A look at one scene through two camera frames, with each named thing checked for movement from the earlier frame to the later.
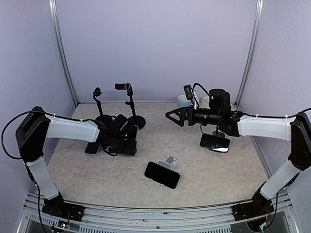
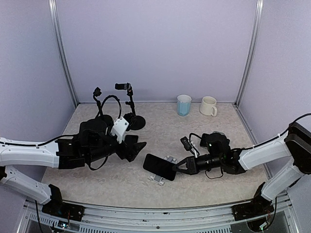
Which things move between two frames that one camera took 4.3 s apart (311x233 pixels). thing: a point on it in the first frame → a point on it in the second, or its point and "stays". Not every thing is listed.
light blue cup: [183, 101] stays
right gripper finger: [182, 116] → [176, 168]
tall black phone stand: [139, 120] stays
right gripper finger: [181, 112] → [183, 165]
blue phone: [162, 174] → [160, 166]
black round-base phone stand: [103, 118] stays
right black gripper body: [213, 117] → [215, 161]
